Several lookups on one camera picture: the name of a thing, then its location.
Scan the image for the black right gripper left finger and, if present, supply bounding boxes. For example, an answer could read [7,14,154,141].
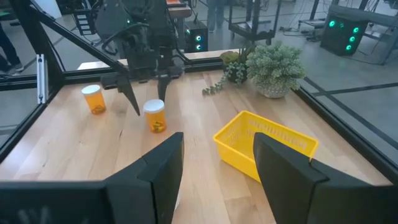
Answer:
[105,132,185,224]

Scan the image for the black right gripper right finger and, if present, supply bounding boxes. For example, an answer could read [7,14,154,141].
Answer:
[253,132,373,224]

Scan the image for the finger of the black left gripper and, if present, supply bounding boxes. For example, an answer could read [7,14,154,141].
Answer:
[157,73,172,102]
[116,74,141,117]

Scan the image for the orange pill bottle white cap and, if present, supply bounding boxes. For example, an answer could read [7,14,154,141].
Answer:
[81,84,107,115]
[142,99,167,134]

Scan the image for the yellow plastic basket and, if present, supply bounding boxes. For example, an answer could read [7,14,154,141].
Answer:
[213,110,320,184]

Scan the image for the light wooden board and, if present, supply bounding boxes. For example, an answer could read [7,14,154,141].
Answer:
[77,49,240,71]

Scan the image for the black computer tower two lights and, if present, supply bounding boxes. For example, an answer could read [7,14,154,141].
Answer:
[185,21,209,53]

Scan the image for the wooden workbench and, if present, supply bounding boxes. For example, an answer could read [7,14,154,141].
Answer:
[166,0,193,20]

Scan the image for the labelled parts drawer unit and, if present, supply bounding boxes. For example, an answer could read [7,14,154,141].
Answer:
[73,9,96,36]

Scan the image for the trailing succulent in dark pot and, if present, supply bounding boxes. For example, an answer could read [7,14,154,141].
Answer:
[201,46,257,96]

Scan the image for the person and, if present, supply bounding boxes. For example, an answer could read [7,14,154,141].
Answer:
[0,23,25,76]
[206,0,230,32]

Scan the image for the black metal cart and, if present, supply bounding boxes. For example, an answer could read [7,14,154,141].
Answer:
[228,0,282,45]

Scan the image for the bushy plant in speckled pot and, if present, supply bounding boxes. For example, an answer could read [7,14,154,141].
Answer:
[245,42,307,100]

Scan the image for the black computer tower four lights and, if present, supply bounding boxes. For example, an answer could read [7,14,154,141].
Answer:
[320,14,369,57]

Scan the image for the silver aluminium bracket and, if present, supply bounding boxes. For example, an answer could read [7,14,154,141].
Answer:
[36,54,50,105]

